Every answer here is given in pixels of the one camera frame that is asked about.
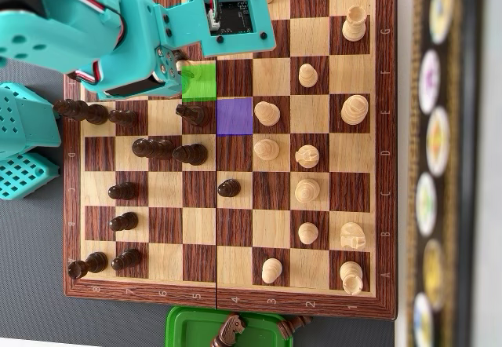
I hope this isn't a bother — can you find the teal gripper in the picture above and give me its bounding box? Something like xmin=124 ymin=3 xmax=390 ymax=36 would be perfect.
xmin=78 ymin=43 xmax=190 ymax=102

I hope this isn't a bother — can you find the teal perforated robot base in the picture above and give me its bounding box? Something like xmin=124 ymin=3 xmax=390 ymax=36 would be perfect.
xmin=0 ymin=151 xmax=60 ymax=201

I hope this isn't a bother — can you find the wooden folding chess board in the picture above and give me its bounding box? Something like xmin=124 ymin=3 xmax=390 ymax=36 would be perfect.
xmin=62 ymin=0 xmax=398 ymax=321

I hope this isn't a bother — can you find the dark wooden knight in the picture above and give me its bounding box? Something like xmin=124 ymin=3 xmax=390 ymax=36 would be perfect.
xmin=175 ymin=104 xmax=211 ymax=129
xmin=211 ymin=312 xmax=248 ymax=347

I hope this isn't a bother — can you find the dark wooden queen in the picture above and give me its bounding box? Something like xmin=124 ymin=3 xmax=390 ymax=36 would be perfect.
xmin=131 ymin=137 xmax=176 ymax=161

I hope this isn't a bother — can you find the dark pawn beside king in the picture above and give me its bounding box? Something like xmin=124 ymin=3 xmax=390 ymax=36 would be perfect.
xmin=172 ymin=143 xmax=209 ymax=166

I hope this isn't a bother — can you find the dark wooden king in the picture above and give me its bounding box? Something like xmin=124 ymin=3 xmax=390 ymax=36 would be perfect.
xmin=53 ymin=98 xmax=111 ymax=126

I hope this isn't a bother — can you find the light pawn centre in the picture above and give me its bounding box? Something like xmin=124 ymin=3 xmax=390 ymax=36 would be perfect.
xmin=253 ymin=100 xmax=282 ymax=130

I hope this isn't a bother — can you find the light wooden bishop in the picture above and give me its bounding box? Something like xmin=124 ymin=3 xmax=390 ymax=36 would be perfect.
xmin=253 ymin=138 xmax=281 ymax=163

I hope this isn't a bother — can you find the light wooden knight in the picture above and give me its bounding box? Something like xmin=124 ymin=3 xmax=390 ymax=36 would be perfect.
xmin=339 ymin=221 xmax=367 ymax=251
xmin=294 ymin=144 xmax=321 ymax=169

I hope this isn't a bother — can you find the light wooden queen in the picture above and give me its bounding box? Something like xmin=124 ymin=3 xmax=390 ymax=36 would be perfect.
xmin=294 ymin=177 xmax=322 ymax=204

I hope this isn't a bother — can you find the light wooden king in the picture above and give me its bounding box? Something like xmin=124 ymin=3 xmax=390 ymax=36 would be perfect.
xmin=340 ymin=94 xmax=369 ymax=126

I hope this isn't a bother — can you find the light wooden rook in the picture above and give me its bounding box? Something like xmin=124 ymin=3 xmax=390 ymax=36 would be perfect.
xmin=341 ymin=4 xmax=368 ymax=42
xmin=339 ymin=261 xmax=364 ymax=297

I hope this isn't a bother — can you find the dark wooden rook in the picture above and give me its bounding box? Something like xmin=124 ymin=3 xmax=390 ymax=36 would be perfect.
xmin=67 ymin=251 xmax=109 ymax=280

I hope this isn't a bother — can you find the dark grey mat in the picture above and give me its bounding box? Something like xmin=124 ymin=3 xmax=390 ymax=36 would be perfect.
xmin=0 ymin=58 xmax=398 ymax=347

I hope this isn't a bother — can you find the round badge purple print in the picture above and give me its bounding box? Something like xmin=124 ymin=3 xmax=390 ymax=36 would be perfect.
xmin=418 ymin=49 xmax=442 ymax=115

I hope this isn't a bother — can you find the green plastic tray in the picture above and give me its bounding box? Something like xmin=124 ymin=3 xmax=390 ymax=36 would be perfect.
xmin=166 ymin=305 xmax=294 ymax=347

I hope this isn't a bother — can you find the round badge orange print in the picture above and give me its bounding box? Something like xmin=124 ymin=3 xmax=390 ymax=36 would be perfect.
xmin=425 ymin=106 xmax=451 ymax=178

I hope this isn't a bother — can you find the round badge green print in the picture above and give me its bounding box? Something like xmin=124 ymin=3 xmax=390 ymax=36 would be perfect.
xmin=414 ymin=172 xmax=438 ymax=236

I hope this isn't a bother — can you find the red white black servo cable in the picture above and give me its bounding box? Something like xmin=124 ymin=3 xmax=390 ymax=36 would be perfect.
xmin=45 ymin=0 xmax=127 ymax=46
xmin=73 ymin=58 xmax=104 ymax=86

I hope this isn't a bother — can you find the dark display frame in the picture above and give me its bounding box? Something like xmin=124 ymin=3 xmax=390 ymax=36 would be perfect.
xmin=406 ymin=0 xmax=486 ymax=347

